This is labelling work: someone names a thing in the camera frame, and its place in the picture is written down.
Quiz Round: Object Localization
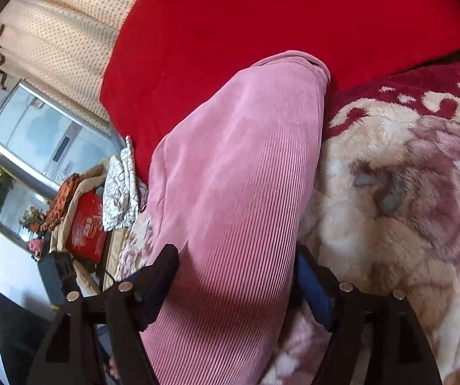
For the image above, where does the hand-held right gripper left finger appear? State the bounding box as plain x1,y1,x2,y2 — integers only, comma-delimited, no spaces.
27,244,180,385

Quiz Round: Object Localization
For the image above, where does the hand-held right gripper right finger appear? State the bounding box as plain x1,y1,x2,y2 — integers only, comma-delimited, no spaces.
294,244,444,385

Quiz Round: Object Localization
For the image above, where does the pink corduroy jacket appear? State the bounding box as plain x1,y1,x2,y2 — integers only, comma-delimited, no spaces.
137,50,331,385

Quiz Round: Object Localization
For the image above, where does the red cardboard box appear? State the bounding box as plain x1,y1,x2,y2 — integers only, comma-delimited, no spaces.
65,192,110,263

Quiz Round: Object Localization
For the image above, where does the orange flower bouquet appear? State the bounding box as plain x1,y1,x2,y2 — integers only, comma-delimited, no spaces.
19,206,48,233

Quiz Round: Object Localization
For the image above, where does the orange and black folded cloth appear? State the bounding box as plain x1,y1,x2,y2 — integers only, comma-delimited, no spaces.
39,173,81,232

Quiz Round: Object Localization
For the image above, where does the black and white patterned cloth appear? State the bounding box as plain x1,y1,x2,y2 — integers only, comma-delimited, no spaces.
102,136,140,231

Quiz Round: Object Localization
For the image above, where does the floral plush blanket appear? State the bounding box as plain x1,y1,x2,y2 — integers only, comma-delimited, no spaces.
115,62,460,385

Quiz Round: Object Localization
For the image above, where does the silver standing air conditioner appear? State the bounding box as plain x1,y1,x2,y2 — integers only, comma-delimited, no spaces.
0,80,128,199

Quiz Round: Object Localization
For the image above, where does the beige dotted curtain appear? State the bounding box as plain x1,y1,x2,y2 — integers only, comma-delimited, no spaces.
0,0,162,129

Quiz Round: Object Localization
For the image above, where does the red sofa cover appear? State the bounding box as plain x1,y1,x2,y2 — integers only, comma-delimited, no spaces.
99,0,460,183

